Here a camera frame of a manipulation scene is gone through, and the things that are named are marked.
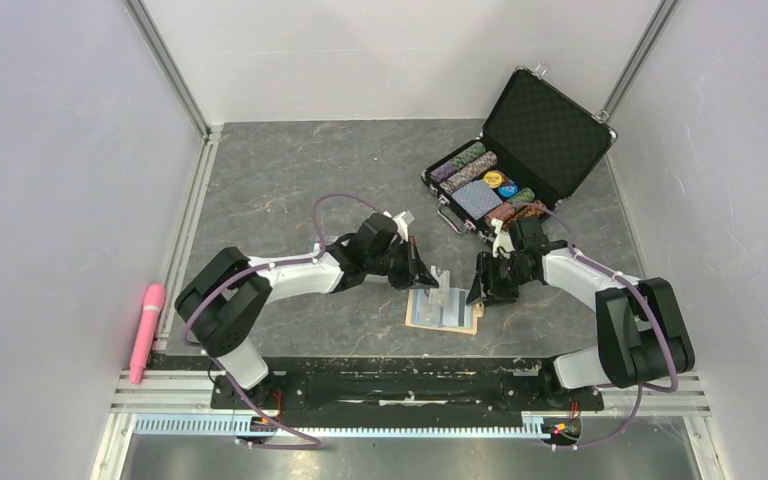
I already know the black poker chip case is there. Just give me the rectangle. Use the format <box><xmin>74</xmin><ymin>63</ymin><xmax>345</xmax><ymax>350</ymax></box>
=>
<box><xmin>420</xmin><ymin>67</ymin><xmax>617</xmax><ymax>241</ymax></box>

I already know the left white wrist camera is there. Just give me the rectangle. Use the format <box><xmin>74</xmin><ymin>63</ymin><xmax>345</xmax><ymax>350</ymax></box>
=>
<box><xmin>383</xmin><ymin>211</ymin><xmax>415</xmax><ymax>242</ymax></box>

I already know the purple cable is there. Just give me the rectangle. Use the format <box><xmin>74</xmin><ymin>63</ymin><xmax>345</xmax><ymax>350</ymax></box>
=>
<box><xmin>181</xmin><ymin>193</ymin><xmax>385</xmax><ymax>452</ymax></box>
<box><xmin>489</xmin><ymin>201</ymin><xmax>681</xmax><ymax>452</ymax></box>

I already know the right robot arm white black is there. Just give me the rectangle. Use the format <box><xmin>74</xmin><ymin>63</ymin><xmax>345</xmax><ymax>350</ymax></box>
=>
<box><xmin>466</xmin><ymin>217</ymin><xmax>695</xmax><ymax>408</ymax></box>

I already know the yellow dealer button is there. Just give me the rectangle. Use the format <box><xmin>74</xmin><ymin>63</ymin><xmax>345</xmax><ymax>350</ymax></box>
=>
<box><xmin>483</xmin><ymin>170</ymin><xmax>506</xmax><ymax>189</ymax></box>

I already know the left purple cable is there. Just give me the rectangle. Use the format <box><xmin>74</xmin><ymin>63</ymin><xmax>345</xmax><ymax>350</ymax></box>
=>
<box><xmin>181</xmin><ymin>193</ymin><xmax>385</xmax><ymax>452</ymax></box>

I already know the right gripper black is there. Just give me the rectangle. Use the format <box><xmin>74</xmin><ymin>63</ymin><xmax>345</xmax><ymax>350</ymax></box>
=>
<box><xmin>466</xmin><ymin>251</ymin><xmax>533</xmax><ymax>307</ymax></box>

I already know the blue round poker chip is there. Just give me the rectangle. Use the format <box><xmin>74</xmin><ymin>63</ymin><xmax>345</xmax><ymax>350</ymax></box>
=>
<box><xmin>496</xmin><ymin>184</ymin><xmax>519</xmax><ymax>198</ymax></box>

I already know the pink cylindrical object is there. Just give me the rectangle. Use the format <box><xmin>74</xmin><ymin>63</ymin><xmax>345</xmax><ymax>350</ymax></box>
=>
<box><xmin>129</xmin><ymin>284</ymin><xmax>166</xmax><ymax>385</ymax></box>

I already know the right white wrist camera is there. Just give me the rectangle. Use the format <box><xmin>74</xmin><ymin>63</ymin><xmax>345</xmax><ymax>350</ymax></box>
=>
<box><xmin>491</xmin><ymin>219</ymin><xmax>515</xmax><ymax>258</ymax></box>

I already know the green poker chip stack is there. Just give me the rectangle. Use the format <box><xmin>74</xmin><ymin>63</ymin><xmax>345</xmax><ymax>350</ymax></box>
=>
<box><xmin>508</xmin><ymin>188</ymin><xmax>536</xmax><ymax>209</ymax></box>

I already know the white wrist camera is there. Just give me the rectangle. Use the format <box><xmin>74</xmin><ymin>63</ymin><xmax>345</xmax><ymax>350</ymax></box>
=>
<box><xmin>491</xmin><ymin>219</ymin><xmax>515</xmax><ymax>258</ymax></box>
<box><xmin>383</xmin><ymin>211</ymin><xmax>415</xmax><ymax>242</ymax></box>

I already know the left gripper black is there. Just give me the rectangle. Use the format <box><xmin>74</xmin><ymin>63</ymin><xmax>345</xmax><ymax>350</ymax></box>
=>
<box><xmin>366</xmin><ymin>236</ymin><xmax>438</xmax><ymax>290</ymax></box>

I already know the pink brown poker chip row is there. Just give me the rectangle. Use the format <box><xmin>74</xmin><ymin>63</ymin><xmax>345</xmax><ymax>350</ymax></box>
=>
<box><xmin>440</xmin><ymin>151</ymin><xmax>498</xmax><ymax>194</ymax></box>

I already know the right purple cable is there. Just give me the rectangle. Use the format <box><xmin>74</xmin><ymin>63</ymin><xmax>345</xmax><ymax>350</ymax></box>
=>
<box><xmin>489</xmin><ymin>201</ymin><xmax>681</xmax><ymax>452</ymax></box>

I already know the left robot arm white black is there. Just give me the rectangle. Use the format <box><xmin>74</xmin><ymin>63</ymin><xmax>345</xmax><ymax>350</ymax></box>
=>
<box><xmin>174</xmin><ymin>212</ymin><xmax>439</xmax><ymax>408</ymax></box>

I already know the white toothed cable rail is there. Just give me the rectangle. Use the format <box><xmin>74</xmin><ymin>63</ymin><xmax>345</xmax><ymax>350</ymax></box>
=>
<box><xmin>133</xmin><ymin>414</ymin><xmax>550</xmax><ymax>440</ymax></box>

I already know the purple green poker chip row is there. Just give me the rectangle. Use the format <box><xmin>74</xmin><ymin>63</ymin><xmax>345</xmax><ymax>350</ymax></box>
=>
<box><xmin>429</xmin><ymin>142</ymin><xmax>487</xmax><ymax>183</ymax></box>

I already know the blue playing card deck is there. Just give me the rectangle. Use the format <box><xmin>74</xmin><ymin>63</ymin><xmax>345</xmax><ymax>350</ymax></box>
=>
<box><xmin>452</xmin><ymin>180</ymin><xmax>503</xmax><ymax>221</ymax></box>

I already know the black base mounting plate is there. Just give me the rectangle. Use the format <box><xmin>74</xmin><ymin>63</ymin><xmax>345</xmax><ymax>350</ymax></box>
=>
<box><xmin>247</xmin><ymin>356</ymin><xmax>604</xmax><ymax>427</ymax></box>

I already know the orange brown poker chip row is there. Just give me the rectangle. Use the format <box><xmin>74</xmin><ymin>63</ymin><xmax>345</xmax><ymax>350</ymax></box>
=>
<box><xmin>483</xmin><ymin>202</ymin><xmax>545</xmax><ymax>229</ymax></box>

